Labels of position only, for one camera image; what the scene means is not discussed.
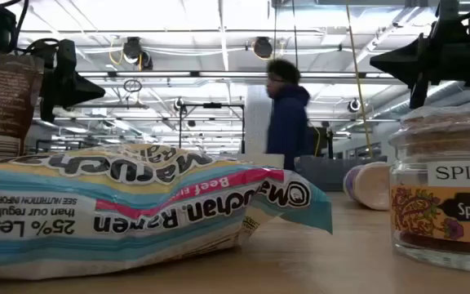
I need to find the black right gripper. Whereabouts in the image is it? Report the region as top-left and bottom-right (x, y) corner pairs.
(369, 18), (470, 109)

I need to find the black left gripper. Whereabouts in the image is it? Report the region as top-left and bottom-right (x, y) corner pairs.
(25, 38), (106, 123)

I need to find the brown food packet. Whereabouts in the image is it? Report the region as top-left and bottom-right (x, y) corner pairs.
(0, 44), (45, 163)

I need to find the blue pink ramen pack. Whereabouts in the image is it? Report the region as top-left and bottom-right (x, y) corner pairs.
(0, 142), (334, 281)

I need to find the black monitor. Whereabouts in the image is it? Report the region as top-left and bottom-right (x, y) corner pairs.
(308, 124), (329, 157)

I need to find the purple label spice bottle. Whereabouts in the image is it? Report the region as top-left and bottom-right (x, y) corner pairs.
(343, 161), (392, 212)

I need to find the person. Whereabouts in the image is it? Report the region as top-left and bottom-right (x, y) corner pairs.
(264, 58), (313, 172)

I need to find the grey plastic bin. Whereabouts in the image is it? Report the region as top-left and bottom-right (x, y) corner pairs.
(294, 154), (389, 193)

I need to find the cork-lid glass spice jar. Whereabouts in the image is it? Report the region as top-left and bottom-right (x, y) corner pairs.
(388, 105), (470, 274)

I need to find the white column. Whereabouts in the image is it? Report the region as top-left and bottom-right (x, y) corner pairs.
(245, 84), (273, 155)

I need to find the white plastic tray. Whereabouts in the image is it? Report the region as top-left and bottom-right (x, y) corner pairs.
(222, 153), (286, 169)

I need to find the hanging cable ring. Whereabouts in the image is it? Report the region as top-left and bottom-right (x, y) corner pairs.
(122, 78), (143, 94)

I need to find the silver ventilation duct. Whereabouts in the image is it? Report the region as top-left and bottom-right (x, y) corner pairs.
(371, 80), (470, 119)

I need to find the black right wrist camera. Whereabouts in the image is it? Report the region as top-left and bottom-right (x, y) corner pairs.
(436, 0), (463, 24)

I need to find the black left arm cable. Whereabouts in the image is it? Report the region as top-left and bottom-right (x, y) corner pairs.
(0, 0), (60, 56)

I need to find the black frame stand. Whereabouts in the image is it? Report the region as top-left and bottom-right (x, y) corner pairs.
(177, 101), (246, 154)

